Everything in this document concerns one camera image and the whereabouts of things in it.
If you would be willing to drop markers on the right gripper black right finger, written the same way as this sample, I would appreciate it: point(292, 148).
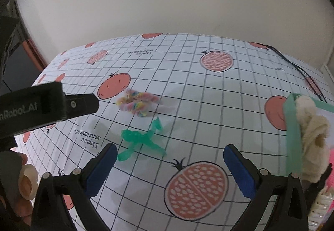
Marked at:
point(259, 185)

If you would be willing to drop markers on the gloved human hand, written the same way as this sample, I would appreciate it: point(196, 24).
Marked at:
point(16, 212)

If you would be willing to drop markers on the cream lace scrunchie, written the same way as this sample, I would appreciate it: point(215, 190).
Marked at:
point(314, 132)

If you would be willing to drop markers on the white box with green rim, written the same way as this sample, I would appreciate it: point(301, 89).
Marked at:
point(293, 131)

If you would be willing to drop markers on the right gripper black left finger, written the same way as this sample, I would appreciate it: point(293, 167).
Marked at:
point(50, 211)

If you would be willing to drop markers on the pomegranate print grid tablecloth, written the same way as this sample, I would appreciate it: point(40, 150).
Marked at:
point(213, 91)

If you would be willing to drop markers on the pastel multicolour yarn scrunchie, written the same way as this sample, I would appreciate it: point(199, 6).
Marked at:
point(136, 103)

